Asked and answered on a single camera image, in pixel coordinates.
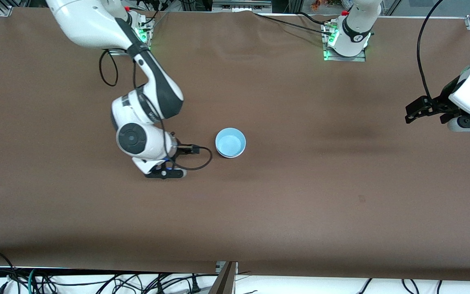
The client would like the light blue bowl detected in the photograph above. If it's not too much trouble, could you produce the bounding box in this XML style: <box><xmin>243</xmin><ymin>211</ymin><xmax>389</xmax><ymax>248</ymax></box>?
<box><xmin>215</xmin><ymin>127</ymin><xmax>247</xmax><ymax>159</ymax></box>

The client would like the brown paper table cover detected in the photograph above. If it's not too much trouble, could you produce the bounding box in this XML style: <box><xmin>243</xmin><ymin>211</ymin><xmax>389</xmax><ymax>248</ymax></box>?
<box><xmin>0</xmin><ymin>6</ymin><xmax>470</xmax><ymax>282</ymax></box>

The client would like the orange background object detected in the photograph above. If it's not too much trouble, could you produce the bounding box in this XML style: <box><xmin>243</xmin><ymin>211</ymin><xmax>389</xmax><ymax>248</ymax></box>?
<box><xmin>312</xmin><ymin>0</ymin><xmax>341</xmax><ymax>11</ymax></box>

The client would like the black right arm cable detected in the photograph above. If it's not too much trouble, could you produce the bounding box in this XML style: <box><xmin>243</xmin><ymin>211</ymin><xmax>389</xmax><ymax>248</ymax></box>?
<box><xmin>98</xmin><ymin>49</ymin><xmax>213</xmax><ymax>171</ymax></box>

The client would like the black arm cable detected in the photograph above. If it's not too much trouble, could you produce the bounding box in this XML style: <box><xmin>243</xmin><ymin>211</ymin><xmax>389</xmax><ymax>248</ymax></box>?
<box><xmin>417</xmin><ymin>0</ymin><xmax>444</xmax><ymax>99</ymax></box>
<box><xmin>98</xmin><ymin>49</ymin><xmax>213</xmax><ymax>171</ymax></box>

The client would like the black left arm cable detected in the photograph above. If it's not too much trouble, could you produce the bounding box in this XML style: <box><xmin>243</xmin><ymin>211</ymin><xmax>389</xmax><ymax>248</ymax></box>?
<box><xmin>417</xmin><ymin>0</ymin><xmax>444</xmax><ymax>99</ymax></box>

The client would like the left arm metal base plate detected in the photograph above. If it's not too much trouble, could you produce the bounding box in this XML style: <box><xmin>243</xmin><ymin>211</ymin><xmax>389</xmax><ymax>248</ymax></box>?
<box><xmin>321</xmin><ymin>20</ymin><xmax>367</xmax><ymax>62</ymax></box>

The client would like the short black table cable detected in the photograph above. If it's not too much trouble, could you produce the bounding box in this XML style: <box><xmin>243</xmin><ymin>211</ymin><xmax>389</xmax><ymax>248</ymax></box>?
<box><xmin>296</xmin><ymin>11</ymin><xmax>333</xmax><ymax>25</ymax></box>

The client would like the aluminium frame post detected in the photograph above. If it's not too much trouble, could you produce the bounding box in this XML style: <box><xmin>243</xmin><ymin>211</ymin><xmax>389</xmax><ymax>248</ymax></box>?
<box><xmin>210</xmin><ymin>261</ymin><xmax>239</xmax><ymax>294</ymax></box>

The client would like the long black table cable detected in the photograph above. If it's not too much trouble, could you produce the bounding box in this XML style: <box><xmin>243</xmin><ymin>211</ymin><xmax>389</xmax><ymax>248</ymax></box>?
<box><xmin>253</xmin><ymin>12</ymin><xmax>335</xmax><ymax>35</ymax></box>

